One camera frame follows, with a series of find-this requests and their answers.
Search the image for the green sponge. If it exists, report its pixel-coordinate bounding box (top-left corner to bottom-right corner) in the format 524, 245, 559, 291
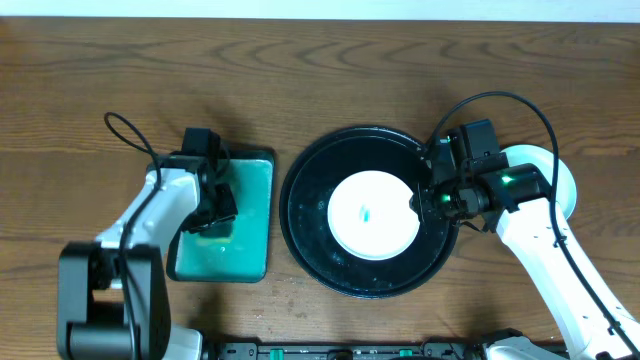
200, 222, 234, 245

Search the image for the white plate top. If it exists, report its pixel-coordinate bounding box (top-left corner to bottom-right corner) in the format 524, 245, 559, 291
327, 170, 420, 261

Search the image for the pale green plate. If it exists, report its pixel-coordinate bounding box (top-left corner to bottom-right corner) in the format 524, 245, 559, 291
503, 144, 578, 219

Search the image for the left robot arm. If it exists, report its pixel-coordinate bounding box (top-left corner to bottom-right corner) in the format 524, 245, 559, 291
56, 154, 237, 359

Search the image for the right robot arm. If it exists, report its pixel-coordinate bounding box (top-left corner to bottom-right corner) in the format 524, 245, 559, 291
411, 142, 639, 359

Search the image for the green rectangular water tray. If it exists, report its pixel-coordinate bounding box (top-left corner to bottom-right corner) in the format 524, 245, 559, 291
167, 148, 275, 283

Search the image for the black round tray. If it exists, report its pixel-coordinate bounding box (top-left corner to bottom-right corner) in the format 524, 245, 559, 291
279, 126, 458, 298

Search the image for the left black cable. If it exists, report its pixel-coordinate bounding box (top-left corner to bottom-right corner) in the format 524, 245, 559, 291
103, 111, 231, 360

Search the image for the black cable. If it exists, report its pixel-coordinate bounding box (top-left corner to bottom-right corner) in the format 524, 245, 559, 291
103, 111, 231, 360
424, 90, 640, 351

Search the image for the right black cable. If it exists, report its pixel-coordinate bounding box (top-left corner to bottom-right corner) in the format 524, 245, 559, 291
424, 90, 640, 351

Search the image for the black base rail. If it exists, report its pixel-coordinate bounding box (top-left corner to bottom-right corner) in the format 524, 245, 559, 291
204, 329, 571, 360

